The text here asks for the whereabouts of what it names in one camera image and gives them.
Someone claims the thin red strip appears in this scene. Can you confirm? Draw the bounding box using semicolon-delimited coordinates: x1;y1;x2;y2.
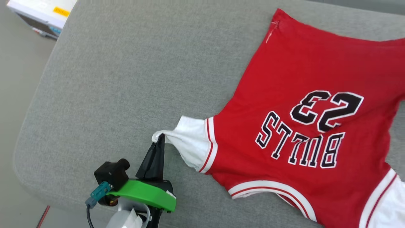
36;206;50;228

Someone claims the left camera cable teal plug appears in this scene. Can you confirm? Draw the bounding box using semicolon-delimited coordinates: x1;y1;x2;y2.
85;181;111;228

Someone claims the white power supply box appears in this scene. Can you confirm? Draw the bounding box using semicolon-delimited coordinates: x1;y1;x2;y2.
7;0;78;40

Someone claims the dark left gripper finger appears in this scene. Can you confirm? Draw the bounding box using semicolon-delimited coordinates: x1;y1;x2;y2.
149;135;166;181
136;135;162;180

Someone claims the grey fabric sofa cushion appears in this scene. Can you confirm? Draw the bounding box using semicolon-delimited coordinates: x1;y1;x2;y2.
13;0;405;228

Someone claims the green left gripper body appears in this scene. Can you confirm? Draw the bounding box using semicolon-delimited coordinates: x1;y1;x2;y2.
106;179;177;228

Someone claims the red white basketball jersey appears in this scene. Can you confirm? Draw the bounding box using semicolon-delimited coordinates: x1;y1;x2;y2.
152;8;405;228

